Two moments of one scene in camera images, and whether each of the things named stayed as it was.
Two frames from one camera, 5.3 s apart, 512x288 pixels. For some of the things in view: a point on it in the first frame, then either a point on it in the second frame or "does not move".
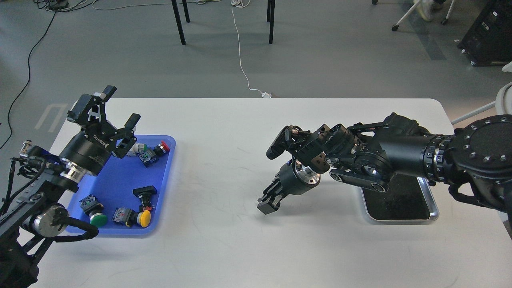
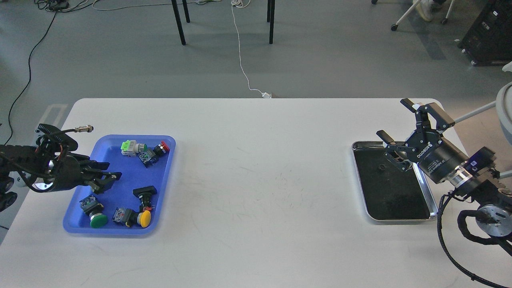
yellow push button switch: [131, 217] does not move
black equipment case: [488, 41] does not move
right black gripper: [295, 178] -> [437, 158]
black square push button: [145, 193] does not move
